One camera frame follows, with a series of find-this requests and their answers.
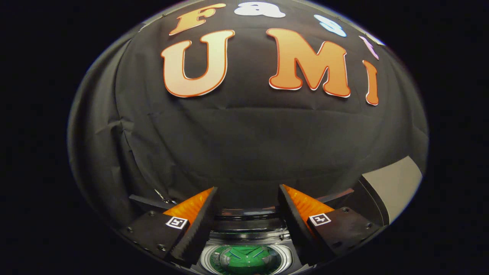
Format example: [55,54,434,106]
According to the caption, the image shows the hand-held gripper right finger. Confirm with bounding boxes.
[278,184,383,267]

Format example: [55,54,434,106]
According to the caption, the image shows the green polo shirt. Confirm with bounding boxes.
[219,246,274,275]

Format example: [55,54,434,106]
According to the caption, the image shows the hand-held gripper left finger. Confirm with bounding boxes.
[118,186,221,269]

